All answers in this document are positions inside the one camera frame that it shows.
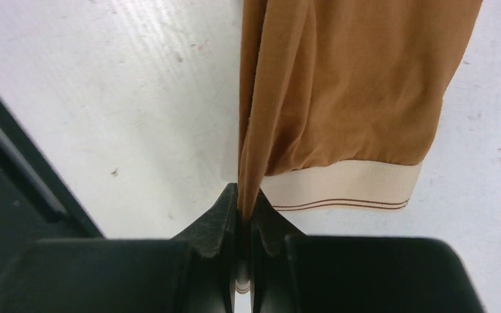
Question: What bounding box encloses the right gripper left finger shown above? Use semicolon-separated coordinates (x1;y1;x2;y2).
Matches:
0;183;237;312

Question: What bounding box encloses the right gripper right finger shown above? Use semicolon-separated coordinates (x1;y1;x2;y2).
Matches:
250;194;483;312

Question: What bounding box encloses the brown underwear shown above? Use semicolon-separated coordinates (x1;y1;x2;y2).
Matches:
237;1;481;221

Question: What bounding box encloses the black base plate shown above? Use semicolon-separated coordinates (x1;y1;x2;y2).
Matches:
0;99;102;276

